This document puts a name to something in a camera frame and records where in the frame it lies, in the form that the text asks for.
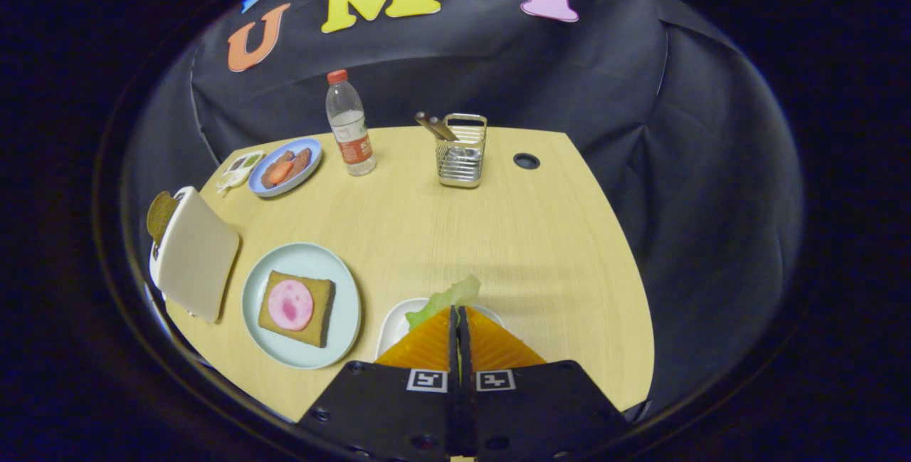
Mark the red tomato slice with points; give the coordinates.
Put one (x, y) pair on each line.
(280, 172)

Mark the brown meat piece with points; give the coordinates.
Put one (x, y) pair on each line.
(271, 176)
(302, 161)

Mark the clear water bottle red cap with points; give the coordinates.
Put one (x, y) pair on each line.
(350, 127)

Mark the pink ham slice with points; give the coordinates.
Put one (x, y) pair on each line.
(290, 304)

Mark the brown toast slice with ham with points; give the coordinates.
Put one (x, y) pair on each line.
(322, 319)

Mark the plain brown toast slice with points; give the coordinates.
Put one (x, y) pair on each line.
(161, 214)

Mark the white divided condiment dish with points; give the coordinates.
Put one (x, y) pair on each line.
(238, 171)

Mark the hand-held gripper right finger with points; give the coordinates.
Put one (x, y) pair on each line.
(527, 412)

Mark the green lettuce leaf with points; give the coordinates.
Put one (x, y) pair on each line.
(445, 298)

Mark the pale green round plate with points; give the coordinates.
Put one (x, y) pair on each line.
(341, 291)

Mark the small white dish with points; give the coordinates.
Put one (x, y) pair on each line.
(393, 327)

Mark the brown chopsticks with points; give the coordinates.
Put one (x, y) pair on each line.
(435, 126)

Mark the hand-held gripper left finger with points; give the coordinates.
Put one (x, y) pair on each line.
(398, 412)

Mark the blue round plate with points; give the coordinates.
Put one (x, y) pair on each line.
(309, 152)

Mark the white toaster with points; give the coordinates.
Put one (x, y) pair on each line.
(199, 255)

